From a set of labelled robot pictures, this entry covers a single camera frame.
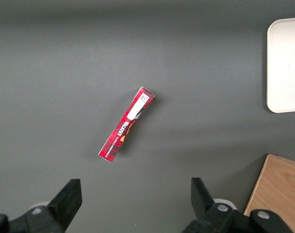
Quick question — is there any wooden drawer cabinet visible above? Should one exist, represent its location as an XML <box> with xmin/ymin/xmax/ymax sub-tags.
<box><xmin>243</xmin><ymin>153</ymin><xmax>295</xmax><ymax>233</ymax></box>

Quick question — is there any cream plastic tray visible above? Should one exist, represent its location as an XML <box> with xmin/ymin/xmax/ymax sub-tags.
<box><xmin>266</xmin><ymin>17</ymin><xmax>295</xmax><ymax>114</ymax></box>

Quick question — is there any red biscuit box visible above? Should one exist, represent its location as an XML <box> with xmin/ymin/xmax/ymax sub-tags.
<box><xmin>98</xmin><ymin>86</ymin><xmax>156</xmax><ymax>163</ymax></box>

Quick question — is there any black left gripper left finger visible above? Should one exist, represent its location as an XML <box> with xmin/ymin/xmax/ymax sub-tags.
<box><xmin>0</xmin><ymin>178</ymin><xmax>83</xmax><ymax>233</ymax></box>

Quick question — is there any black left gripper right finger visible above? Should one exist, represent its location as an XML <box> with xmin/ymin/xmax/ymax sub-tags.
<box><xmin>181</xmin><ymin>177</ymin><xmax>295</xmax><ymax>233</ymax></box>

